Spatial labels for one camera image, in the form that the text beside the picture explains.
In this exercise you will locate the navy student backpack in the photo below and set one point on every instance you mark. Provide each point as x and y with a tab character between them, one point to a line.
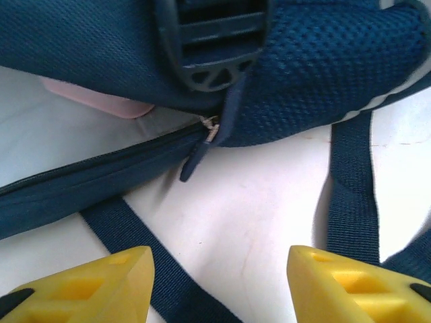
320	84

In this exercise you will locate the pink pencil case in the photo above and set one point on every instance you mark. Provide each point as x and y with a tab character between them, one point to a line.
111	104

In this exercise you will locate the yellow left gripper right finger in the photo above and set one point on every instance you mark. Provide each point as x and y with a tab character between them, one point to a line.
353	289

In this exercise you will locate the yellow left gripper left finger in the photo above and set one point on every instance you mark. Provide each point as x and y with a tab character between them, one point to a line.
84	289

